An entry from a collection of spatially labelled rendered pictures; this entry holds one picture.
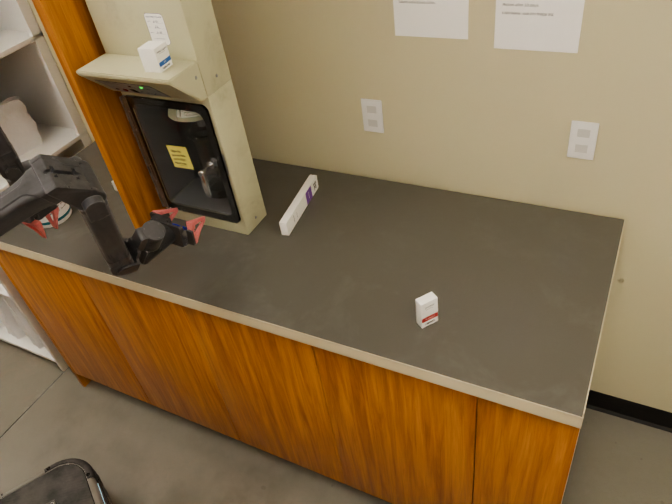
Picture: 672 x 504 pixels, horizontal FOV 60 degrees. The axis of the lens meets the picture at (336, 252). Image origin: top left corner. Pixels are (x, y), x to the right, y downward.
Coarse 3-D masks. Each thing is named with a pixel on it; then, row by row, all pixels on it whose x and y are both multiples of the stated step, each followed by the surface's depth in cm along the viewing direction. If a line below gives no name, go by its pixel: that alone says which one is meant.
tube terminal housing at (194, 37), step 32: (96, 0) 150; (128, 0) 145; (160, 0) 140; (192, 0) 141; (128, 32) 152; (192, 32) 144; (224, 64) 157; (160, 96) 162; (224, 96) 160; (224, 128) 162; (256, 192) 183; (224, 224) 186; (256, 224) 187
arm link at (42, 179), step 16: (32, 160) 102; (48, 160) 103; (64, 160) 106; (80, 160) 109; (32, 176) 102; (48, 176) 101; (64, 176) 103; (80, 176) 107; (16, 192) 101; (32, 192) 101; (48, 192) 100; (64, 192) 103; (80, 192) 105; (96, 192) 108; (0, 208) 101; (16, 208) 102; (32, 208) 103; (80, 208) 110; (0, 224) 103; (16, 224) 105
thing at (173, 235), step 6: (162, 222) 154; (168, 228) 153; (174, 228) 153; (180, 228) 152; (168, 234) 153; (174, 234) 154; (180, 234) 153; (168, 240) 153; (174, 240) 155; (180, 240) 154; (162, 246) 151; (180, 246) 156
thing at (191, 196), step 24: (144, 120) 170; (168, 120) 165; (192, 120) 160; (144, 144) 177; (168, 144) 171; (192, 144) 167; (216, 144) 162; (168, 168) 179; (216, 168) 169; (168, 192) 187; (192, 192) 181; (216, 192) 176; (216, 216) 183
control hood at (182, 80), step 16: (96, 64) 154; (112, 64) 153; (128, 64) 151; (176, 64) 147; (192, 64) 146; (112, 80) 151; (128, 80) 146; (144, 80) 144; (160, 80) 141; (176, 80) 142; (192, 80) 147; (176, 96) 153; (192, 96) 149
